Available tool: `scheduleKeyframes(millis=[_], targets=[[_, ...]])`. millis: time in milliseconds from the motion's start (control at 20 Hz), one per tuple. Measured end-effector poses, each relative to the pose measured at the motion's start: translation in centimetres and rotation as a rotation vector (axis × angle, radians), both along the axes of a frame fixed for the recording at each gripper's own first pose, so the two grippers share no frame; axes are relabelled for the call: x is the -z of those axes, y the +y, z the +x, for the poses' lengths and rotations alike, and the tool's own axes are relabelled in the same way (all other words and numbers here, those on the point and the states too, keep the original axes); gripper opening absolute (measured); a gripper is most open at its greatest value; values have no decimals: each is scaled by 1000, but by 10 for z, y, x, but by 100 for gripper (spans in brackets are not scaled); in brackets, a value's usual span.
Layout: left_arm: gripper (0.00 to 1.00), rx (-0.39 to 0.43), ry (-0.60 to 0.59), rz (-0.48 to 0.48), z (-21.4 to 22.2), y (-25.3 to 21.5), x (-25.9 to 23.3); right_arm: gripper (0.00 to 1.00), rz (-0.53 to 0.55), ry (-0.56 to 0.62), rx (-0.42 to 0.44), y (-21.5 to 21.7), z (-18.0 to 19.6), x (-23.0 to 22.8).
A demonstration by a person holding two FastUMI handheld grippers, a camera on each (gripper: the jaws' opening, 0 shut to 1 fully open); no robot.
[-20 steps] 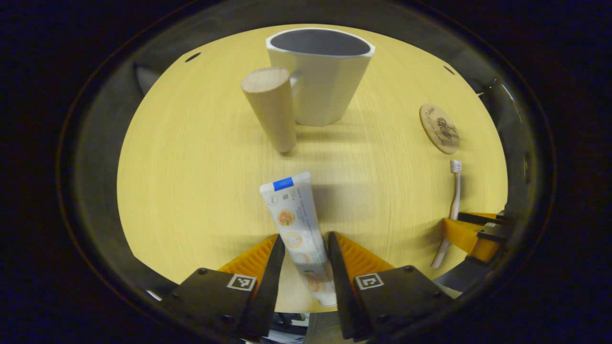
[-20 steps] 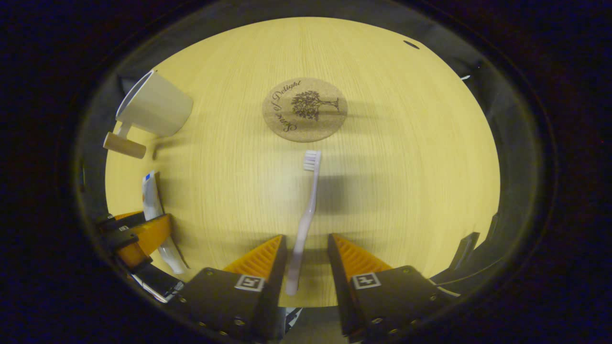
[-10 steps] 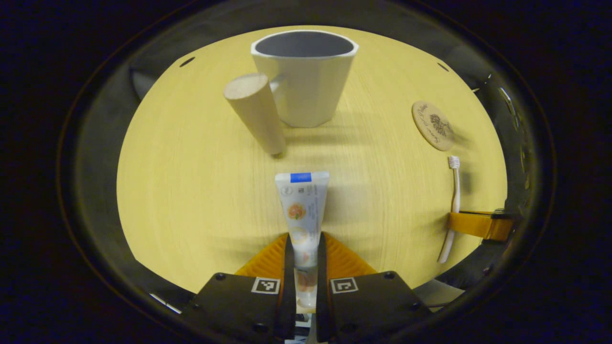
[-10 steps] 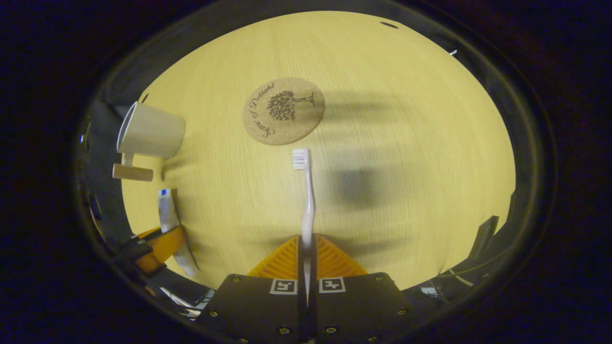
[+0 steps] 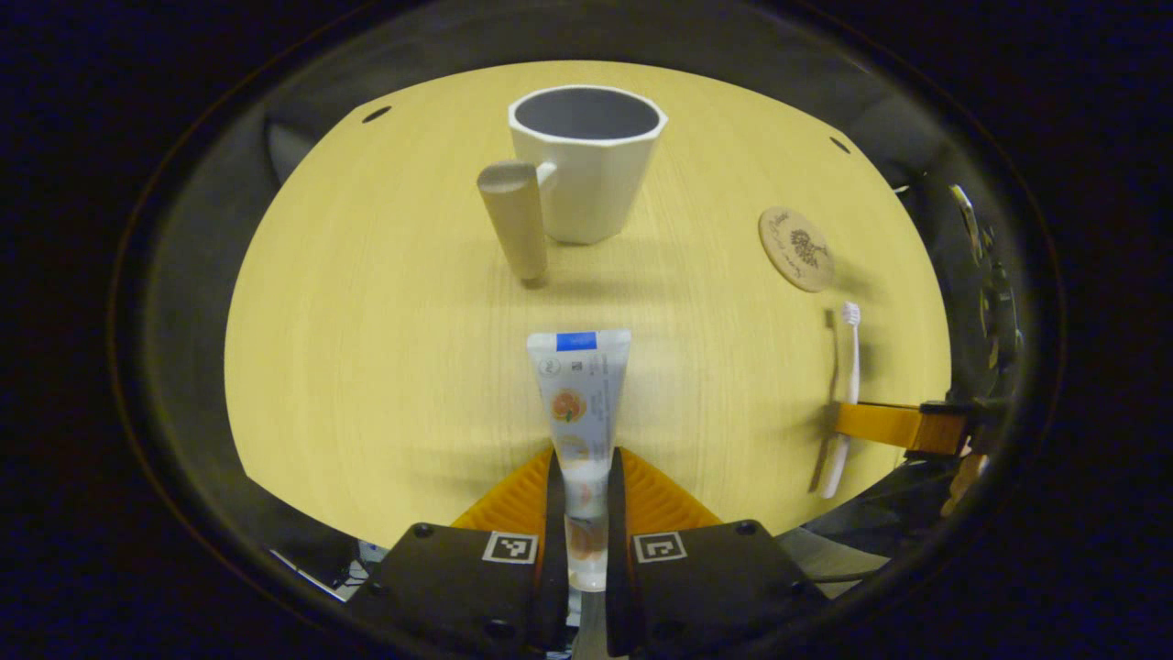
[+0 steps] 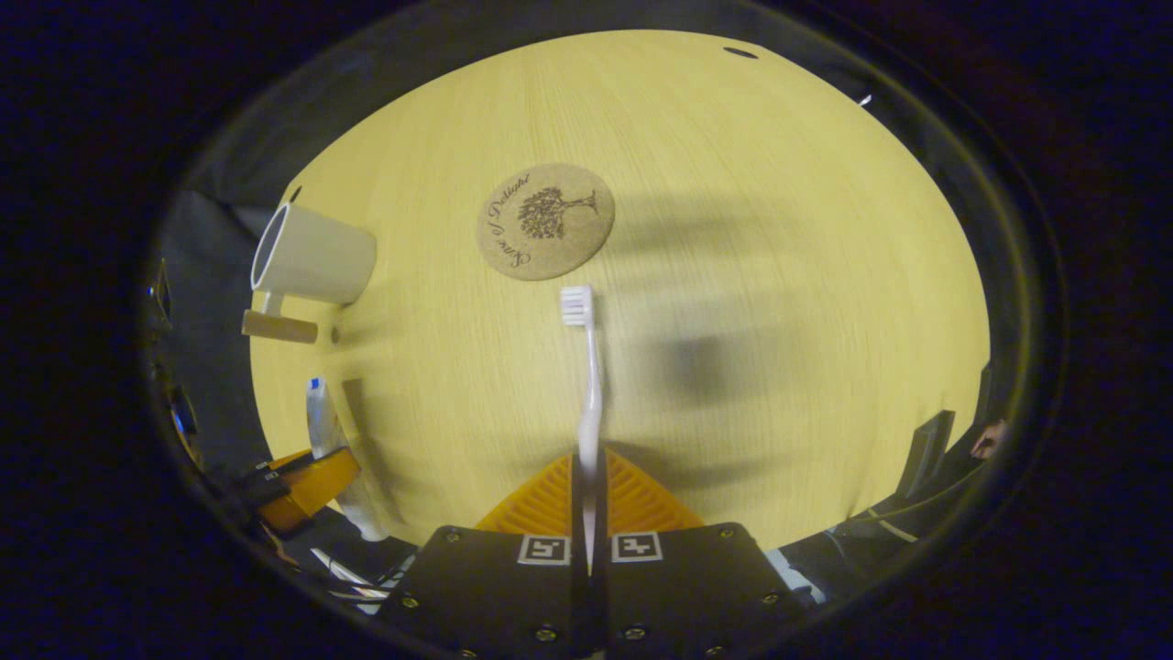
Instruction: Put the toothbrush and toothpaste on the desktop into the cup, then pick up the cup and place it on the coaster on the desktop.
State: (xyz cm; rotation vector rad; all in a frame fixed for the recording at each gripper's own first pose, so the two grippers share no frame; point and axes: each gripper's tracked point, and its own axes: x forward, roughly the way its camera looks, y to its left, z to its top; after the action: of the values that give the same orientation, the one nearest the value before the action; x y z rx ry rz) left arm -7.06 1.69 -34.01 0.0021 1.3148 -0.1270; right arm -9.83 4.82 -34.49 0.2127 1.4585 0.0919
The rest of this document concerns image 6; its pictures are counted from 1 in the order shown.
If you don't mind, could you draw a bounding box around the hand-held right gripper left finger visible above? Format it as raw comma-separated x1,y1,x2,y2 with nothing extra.
378,453,587,660

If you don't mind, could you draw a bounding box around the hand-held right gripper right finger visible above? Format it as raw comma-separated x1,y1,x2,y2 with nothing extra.
591,449,815,660

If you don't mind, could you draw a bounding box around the white and blue toothpaste tube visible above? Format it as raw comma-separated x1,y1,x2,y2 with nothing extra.
304,376,388,543

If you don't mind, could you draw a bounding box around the white cup with wooden handle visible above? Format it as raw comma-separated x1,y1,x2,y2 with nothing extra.
241,202,378,346

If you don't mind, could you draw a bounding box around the white toothbrush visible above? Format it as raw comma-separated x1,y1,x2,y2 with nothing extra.
560,284,607,578

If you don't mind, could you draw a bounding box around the round cork coaster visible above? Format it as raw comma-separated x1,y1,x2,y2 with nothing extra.
476,163,616,281

